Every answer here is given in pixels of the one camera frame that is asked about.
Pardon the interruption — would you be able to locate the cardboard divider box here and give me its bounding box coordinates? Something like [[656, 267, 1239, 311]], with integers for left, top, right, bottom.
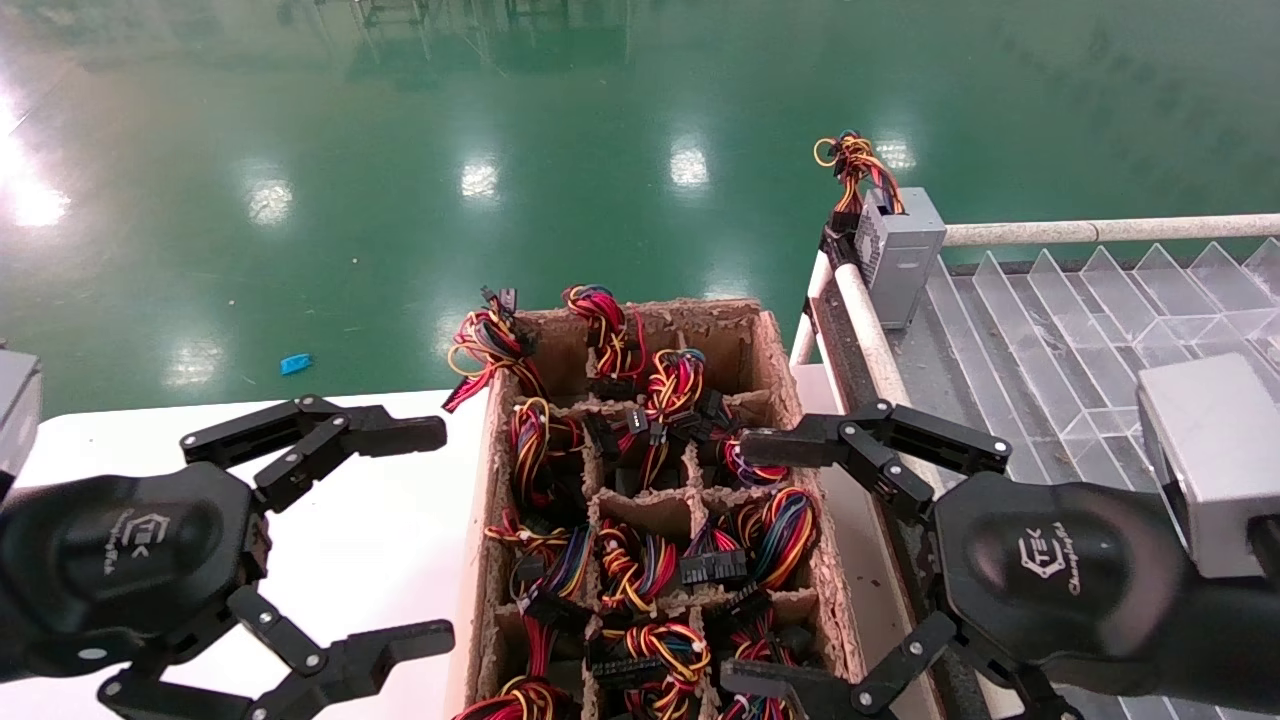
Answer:
[[462, 298, 886, 720]]

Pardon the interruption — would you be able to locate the black pipe joint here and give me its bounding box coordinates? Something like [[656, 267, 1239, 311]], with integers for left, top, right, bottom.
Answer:
[[822, 210, 859, 266]]

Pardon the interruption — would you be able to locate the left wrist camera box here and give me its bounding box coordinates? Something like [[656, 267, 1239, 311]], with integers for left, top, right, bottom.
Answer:
[[0, 348, 46, 501]]

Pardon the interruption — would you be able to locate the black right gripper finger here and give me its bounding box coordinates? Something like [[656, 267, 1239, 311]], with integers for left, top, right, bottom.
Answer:
[[718, 610, 1081, 720], [740, 398, 1013, 526]]

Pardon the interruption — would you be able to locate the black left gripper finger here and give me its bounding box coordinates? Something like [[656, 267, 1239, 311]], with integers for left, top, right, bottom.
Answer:
[[180, 395, 448, 513], [97, 585, 456, 720]]

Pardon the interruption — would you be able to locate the power supply cable bundle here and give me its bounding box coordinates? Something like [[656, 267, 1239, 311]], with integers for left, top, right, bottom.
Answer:
[[595, 518, 683, 613], [720, 440, 793, 489], [588, 618, 716, 720], [488, 508, 601, 633], [455, 620, 583, 720], [445, 287, 548, 413], [510, 397, 588, 506], [565, 285, 651, 401], [680, 487, 823, 593], [718, 590, 823, 720], [590, 348, 741, 491]]

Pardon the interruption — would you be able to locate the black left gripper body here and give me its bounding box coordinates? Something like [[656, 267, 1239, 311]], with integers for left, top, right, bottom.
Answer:
[[0, 465, 271, 681]]

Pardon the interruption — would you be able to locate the grey power supply with cables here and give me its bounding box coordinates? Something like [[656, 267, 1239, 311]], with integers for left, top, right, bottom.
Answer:
[[813, 130, 947, 331]]

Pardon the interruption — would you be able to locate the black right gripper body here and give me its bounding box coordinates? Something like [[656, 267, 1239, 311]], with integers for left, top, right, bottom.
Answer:
[[935, 472, 1280, 701]]

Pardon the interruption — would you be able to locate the rack bed with clear dividers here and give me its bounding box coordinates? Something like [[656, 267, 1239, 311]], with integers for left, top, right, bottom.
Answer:
[[815, 238, 1280, 720]]

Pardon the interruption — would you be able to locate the short white frame pipe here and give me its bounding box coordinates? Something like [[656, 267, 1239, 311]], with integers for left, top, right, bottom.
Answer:
[[790, 250, 836, 366]]

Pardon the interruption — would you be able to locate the long white frame pipe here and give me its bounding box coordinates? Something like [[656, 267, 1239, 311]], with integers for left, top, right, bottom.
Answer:
[[835, 262, 1036, 720], [945, 213, 1280, 248]]

